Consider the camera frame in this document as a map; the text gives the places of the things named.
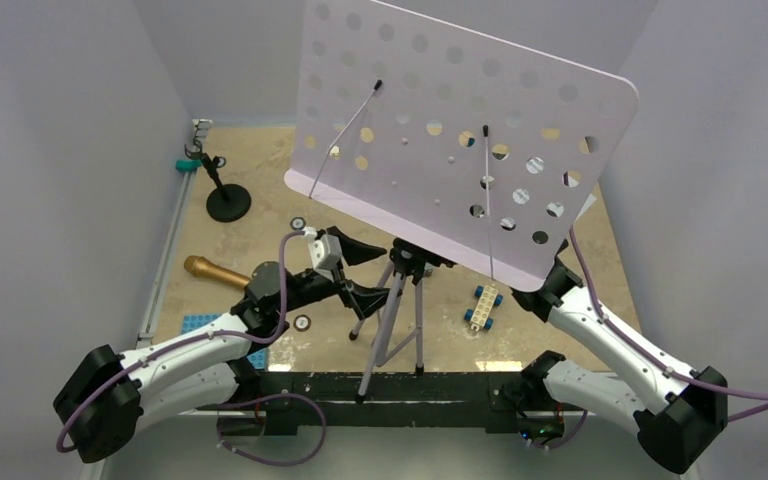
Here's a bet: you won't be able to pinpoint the lilac music stand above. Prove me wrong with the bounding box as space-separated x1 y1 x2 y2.
283 0 641 405

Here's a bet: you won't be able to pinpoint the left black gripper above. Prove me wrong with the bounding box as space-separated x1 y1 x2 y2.
274 227 400 318

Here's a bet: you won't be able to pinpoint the poker chip near centre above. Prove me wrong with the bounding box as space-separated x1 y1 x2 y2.
290 216 307 231

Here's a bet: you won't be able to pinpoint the white sheet music pages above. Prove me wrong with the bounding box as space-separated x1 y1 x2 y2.
576 194 598 220

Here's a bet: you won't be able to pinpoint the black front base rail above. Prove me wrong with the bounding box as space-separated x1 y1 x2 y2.
216 371 581 437

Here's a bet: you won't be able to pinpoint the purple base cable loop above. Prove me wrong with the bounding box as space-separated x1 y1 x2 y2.
215 394 328 468

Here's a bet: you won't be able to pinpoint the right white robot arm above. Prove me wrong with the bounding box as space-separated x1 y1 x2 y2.
512 260 728 474

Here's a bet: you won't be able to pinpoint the white brick car blue wheels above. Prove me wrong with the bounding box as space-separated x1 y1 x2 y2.
464 285 503 332

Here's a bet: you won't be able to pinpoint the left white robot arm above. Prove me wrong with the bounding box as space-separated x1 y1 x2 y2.
53 226 387 464

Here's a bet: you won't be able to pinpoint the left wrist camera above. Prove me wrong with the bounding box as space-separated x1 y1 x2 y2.
302 226 342 281

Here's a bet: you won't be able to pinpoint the poker chip near front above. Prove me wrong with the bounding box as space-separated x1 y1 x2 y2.
293 314 312 332

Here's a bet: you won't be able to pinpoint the light blue building baseplate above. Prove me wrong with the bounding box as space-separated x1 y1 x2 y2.
179 313 272 371

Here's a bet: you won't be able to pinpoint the gold microphone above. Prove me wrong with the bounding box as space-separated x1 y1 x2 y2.
183 255 251 290

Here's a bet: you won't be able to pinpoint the teal clamp hook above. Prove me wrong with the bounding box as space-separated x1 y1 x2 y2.
174 159 202 174

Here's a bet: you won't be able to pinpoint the black microphone stand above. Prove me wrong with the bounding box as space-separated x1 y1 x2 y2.
185 139 252 223

